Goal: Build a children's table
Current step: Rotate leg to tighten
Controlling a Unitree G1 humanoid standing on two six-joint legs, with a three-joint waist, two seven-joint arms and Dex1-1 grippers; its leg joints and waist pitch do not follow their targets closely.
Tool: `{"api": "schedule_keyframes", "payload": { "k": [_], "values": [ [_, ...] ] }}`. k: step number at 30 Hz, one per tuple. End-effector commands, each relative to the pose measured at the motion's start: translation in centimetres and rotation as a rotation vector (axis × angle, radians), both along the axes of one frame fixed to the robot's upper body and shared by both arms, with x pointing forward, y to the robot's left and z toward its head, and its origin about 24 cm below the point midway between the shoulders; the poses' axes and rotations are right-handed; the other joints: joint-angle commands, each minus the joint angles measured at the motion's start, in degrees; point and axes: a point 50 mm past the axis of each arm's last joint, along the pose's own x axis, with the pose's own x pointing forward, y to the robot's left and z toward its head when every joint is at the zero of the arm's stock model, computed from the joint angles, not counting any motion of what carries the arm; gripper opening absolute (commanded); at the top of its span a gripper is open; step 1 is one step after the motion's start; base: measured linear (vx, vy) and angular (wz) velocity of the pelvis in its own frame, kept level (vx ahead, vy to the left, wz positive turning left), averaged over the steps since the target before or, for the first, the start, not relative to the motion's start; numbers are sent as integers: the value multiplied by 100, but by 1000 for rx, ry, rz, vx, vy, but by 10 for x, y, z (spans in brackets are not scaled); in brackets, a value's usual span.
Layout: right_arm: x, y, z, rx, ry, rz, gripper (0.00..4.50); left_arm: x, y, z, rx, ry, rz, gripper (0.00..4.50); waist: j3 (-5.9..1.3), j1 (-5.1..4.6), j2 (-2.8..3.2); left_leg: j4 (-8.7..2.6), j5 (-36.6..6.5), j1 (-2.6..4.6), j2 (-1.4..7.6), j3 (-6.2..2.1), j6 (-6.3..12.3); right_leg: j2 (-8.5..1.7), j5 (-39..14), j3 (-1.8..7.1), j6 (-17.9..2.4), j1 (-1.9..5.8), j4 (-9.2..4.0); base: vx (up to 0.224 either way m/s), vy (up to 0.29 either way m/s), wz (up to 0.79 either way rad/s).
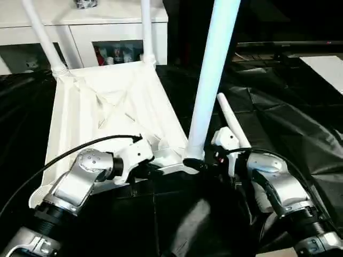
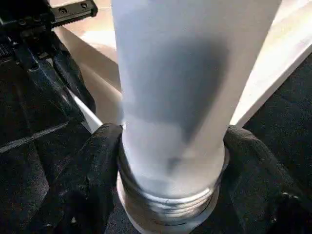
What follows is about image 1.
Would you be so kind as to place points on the white cabinet with glass doors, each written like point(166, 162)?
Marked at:
point(80, 32)

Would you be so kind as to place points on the white flat board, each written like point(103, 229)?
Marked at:
point(324, 69)

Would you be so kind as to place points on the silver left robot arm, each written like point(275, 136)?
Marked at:
point(75, 182)

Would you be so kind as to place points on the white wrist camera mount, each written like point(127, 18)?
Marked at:
point(227, 139)
point(136, 152)

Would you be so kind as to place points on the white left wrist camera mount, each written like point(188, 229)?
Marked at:
point(136, 152)

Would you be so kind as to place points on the white plastic table leg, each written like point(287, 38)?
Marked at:
point(147, 32)
point(233, 120)
point(43, 37)
point(214, 67)

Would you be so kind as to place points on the black horizontal bar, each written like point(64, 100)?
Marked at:
point(289, 44)

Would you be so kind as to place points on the small white cup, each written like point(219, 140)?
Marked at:
point(110, 60)

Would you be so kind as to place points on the white printed carton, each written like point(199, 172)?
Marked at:
point(118, 54)

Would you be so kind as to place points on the tall black cabinet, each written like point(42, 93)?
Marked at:
point(187, 26)

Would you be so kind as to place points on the white plastic table top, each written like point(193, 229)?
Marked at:
point(120, 101)

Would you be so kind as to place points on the white mug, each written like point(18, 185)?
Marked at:
point(127, 58)

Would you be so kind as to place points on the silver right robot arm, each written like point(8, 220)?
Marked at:
point(281, 182)

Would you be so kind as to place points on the patterned mug on cabinet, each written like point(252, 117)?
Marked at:
point(85, 3)

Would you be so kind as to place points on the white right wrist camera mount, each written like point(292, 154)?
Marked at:
point(227, 139)

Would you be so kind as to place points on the black plastic mat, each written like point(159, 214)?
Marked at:
point(294, 120)

